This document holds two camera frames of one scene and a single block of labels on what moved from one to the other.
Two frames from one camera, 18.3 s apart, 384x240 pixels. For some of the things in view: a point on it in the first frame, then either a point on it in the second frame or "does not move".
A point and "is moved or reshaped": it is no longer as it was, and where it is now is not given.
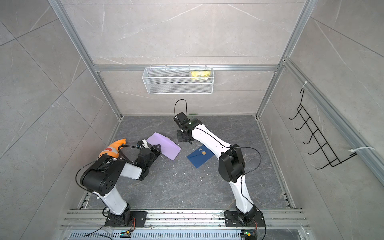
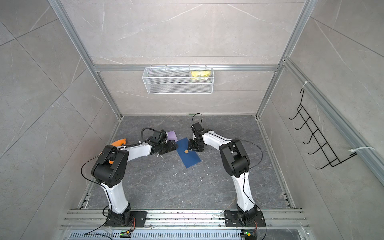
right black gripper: [180, 138] → [191, 146]
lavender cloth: [168, 147] is moved or reshaped
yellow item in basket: [200, 75] does not move
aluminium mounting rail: [182, 220] does not move
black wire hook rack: [329, 153] does not move
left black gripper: [157, 152] → [171, 148]
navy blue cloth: [200, 156] → [189, 157]
